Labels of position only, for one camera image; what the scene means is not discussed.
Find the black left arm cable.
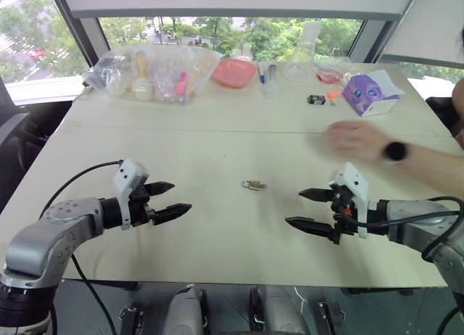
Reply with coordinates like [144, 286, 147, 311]
[38, 160, 123, 335]

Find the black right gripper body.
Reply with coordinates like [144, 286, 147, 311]
[331, 189, 358, 238]

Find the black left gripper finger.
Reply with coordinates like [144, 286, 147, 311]
[146, 181, 176, 197]
[152, 203, 194, 226]

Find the clear plastic bag of items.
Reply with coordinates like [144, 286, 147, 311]
[82, 44, 223, 107]

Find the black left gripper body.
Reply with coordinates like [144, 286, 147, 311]
[128, 183, 157, 228]

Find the person's bare hand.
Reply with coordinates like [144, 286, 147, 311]
[307, 120, 386, 165]

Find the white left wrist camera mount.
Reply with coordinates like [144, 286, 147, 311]
[112, 160, 150, 231]

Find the grey rounded robot leg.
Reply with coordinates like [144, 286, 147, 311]
[249, 284, 310, 335]
[165, 284, 208, 335]

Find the black metal bracket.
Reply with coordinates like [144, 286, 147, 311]
[316, 300, 349, 335]
[118, 305, 146, 335]

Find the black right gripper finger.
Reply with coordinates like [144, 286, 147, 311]
[284, 215, 342, 246]
[297, 188, 336, 203]

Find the clear glass flask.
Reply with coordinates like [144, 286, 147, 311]
[281, 21, 323, 83]

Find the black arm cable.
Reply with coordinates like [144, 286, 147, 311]
[38, 160, 123, 335]
[335, 196, 464, 263]

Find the black wrist watch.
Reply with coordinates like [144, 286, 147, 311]
[383, 141, 408, 163]

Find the red round petri dish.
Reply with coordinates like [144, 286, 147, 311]
[315, 67, 344, 86]

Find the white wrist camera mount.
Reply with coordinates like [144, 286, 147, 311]
[112, 160, 150, 231]
[327, 161, 370, 239]

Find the black office chair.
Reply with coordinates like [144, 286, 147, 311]
[0, 76, 75, 212]

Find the seated person's body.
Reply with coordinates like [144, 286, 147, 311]
[450, 22, 464, 149]

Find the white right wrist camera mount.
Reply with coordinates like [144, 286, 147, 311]
[327, 161, 370, 239]

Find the pink plastic dish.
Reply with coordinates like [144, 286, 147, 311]
[211, 57, 256, 90]

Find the purple tissue box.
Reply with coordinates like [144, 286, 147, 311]
[341, 69, 405, 117]

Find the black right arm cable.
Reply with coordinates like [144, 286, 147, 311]
[335, 196, 464, 263]

